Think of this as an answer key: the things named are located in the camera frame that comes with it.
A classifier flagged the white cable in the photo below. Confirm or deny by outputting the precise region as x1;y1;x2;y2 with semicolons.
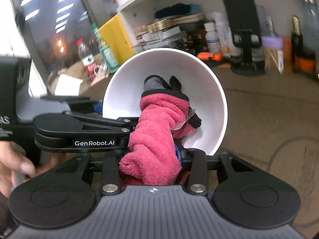
93;62;110;78

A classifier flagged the pink towel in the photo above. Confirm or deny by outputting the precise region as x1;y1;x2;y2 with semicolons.
119;93;198;186

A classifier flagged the black phone stand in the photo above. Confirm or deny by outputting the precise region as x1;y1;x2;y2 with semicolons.
223;0;266;76

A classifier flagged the brown desk mat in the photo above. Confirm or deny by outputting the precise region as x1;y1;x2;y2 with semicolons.
40;55;319;232

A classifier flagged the orange black cream jar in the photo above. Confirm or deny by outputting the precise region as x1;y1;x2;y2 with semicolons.
298;57;317;73

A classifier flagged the water bottle red label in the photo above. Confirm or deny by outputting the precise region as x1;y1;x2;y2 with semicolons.
78;38;96;80

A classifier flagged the blue toner bottle gold cap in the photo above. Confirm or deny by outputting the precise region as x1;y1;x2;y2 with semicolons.
299;0;319;55

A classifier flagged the green glass bottle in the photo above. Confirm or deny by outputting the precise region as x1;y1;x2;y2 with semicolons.
91;23;119;73

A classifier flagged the white bowl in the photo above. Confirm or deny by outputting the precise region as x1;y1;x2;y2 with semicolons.
103;48;228;156

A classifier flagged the black bottle gold cap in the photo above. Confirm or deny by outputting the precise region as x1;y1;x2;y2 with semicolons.
291;16;303;71

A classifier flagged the person's left hand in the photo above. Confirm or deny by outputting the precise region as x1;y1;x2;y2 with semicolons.
0;141;54;199

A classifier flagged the orange utility knife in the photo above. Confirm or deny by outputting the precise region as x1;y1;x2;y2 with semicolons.
197;52;224;62

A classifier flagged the toothpick jar purple lid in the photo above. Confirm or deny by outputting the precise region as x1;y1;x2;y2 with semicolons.
262;36;285;74

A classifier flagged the beige plush cloth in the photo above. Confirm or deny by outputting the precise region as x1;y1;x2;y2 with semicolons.
47;60;105;95

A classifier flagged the yellow box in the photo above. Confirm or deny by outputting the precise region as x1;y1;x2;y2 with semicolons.
97;14;136;65

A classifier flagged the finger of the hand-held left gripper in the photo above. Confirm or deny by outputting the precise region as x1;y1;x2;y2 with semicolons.
41;96;104;116
33;111;140;138

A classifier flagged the clear plastic wrap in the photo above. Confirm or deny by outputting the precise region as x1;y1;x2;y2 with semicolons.
183;107;197;131

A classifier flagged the clear plastic box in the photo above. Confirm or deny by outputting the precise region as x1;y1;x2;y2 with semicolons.
132;31;187;53

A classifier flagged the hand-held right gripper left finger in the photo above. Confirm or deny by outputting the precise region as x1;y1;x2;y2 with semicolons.
53;151;123;197

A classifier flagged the white medicine bottle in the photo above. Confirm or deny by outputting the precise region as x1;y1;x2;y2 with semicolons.
204;22;221;53

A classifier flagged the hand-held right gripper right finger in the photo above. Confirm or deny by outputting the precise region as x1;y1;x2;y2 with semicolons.
174;143;253;197

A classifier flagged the gold tin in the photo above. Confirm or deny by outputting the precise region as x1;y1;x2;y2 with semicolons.
147;19;174;33

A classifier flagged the white paper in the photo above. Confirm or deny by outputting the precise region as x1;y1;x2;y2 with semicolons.
54;75;84;96

